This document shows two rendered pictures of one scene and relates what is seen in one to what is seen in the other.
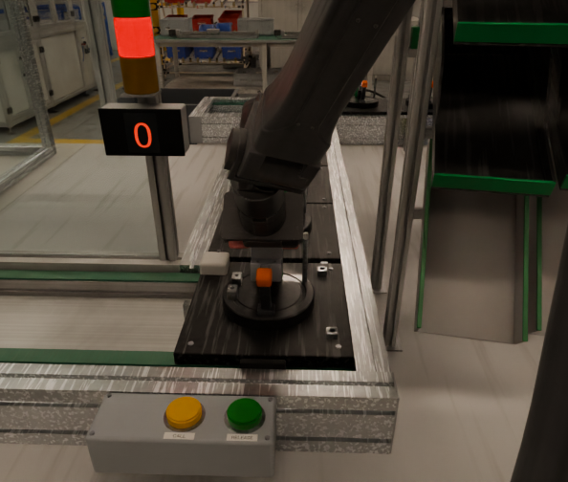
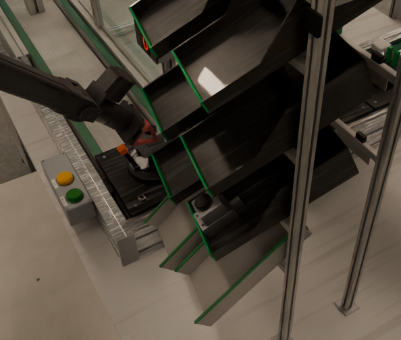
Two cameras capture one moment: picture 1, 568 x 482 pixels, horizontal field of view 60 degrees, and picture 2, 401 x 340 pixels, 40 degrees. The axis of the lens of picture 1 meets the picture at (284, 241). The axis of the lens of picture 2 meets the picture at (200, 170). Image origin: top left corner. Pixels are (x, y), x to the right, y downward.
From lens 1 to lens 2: 111 cm
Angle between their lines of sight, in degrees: 51
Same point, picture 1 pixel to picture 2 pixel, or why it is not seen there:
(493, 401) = (190, 300)
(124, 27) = not seen: outside the picture
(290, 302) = (149, 172)
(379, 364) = (136, 226)
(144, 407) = (63, 166)
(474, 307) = (178, 239)
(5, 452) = (51, 149)
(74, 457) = not seen: hidden behind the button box
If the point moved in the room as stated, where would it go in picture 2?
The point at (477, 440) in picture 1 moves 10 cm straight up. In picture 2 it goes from (154, 299) to (148, 274)
